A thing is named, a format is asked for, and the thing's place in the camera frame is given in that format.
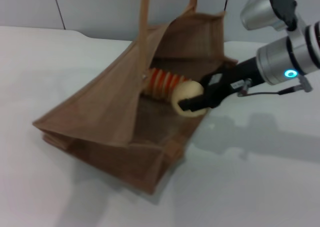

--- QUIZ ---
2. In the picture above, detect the brown jute tote bag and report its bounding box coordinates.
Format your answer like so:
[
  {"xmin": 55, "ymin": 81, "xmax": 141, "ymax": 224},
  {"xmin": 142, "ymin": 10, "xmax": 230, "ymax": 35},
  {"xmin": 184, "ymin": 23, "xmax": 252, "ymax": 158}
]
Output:
[{"xmin": 32, "ymin": 0, "xmax": 240, "ymax": 195}]

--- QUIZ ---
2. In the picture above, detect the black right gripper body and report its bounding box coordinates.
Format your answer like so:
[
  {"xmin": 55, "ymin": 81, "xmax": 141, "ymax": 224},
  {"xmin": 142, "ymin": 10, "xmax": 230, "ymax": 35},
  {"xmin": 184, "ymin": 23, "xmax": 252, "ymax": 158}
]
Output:
[{"xmin": 202, "ymin": 56, "xmax": 262, "ymax": 110}]

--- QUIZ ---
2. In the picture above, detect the orange striped bread loaf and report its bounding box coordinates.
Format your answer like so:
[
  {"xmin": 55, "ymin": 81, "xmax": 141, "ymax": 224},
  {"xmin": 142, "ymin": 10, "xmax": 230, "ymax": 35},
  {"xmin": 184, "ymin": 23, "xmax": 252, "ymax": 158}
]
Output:
[{"xmin": 144, "ymin": 68, "xmax": 192, "ymax": 104}]

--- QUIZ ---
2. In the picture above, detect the black cable with metal plug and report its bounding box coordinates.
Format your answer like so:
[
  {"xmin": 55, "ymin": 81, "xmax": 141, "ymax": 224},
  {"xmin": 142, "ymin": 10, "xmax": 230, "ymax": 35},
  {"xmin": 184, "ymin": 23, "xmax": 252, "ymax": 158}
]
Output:
[{"xmin": 237, "ymin": 76, "xmax": 313, "ymax": 98}]

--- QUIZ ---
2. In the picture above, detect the round egg yolk pastry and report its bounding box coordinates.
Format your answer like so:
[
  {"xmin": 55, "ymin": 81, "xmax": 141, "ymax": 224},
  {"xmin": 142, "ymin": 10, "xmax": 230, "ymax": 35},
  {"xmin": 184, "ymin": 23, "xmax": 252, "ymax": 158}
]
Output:
[{"xmin": 170, "ymin": 79, "xmax": 208, "ymax": 118}]

